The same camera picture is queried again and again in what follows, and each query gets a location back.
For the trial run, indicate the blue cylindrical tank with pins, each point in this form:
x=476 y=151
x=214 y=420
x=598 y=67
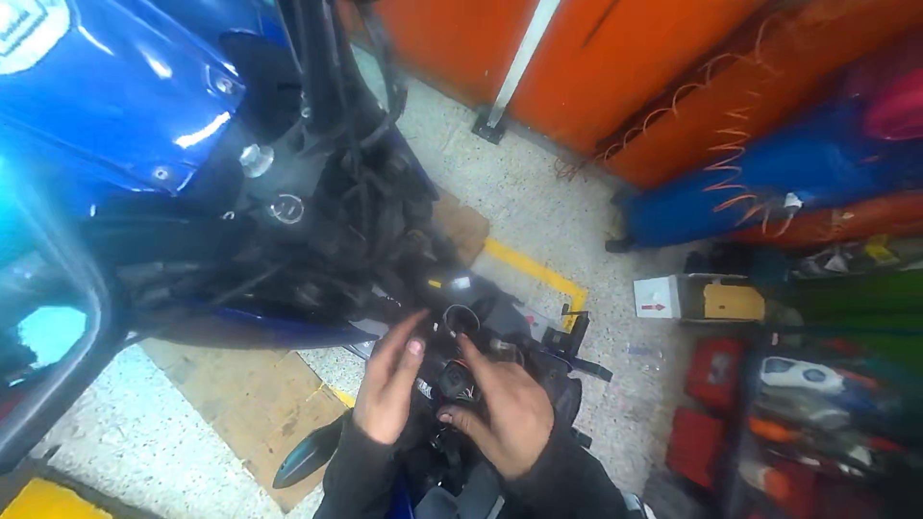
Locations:
x=735 y=184

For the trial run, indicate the person's left index finger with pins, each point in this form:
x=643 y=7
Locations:
x=391 y=344

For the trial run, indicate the cluttered workshop shelf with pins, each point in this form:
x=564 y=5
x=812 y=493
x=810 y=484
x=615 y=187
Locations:
x=836 y=404

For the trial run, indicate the black metal stand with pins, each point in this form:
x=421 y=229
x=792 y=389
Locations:
x=577 y=344

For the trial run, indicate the dark teardrop-shaped part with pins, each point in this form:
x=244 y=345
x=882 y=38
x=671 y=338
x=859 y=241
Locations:
x=308 y=454

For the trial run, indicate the person's left forearm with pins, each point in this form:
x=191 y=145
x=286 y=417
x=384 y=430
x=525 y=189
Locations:
x=358 y=476

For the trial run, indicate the large brown cardboard sheet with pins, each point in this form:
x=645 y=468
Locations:
x=252 y=411

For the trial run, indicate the person's right hand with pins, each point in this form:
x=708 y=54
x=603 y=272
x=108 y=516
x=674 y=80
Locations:
x=520 y=414

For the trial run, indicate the person's right index finger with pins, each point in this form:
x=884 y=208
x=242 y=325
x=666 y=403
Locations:
x=479 y=362

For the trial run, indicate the person's left hand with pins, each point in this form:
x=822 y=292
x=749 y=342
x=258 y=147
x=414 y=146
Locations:
x=383 y=407

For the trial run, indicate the person's right thumb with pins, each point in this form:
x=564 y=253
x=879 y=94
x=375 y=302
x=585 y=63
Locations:
x=465 y=423

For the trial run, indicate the yellow flat object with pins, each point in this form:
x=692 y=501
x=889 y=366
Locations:
x=54 y=502

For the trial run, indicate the small brown cardboard piece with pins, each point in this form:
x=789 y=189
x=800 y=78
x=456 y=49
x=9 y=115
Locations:
x=461 y=223

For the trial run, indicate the pink rounded object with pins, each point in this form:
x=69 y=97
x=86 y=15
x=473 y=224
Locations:
x=898 y=108

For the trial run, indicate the blue and black motorcycle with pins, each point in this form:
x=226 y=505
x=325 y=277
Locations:
x=137 y=108

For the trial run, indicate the white cardboard box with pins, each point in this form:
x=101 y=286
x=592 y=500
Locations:
x=655 y=297

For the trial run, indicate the person's right forearm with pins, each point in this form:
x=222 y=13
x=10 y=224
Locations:
x=566 y=476

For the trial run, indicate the white metal pole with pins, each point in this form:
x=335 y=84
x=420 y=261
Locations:
x=525 y=61

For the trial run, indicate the yellow-brown cardboard piece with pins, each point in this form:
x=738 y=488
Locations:
x=734 y=302

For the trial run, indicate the red box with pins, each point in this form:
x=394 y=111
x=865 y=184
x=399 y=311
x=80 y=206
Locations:
x=694 y=445
x=715 y=367

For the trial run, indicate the person's left thumb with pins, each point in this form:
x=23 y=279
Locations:
x=409 y=360

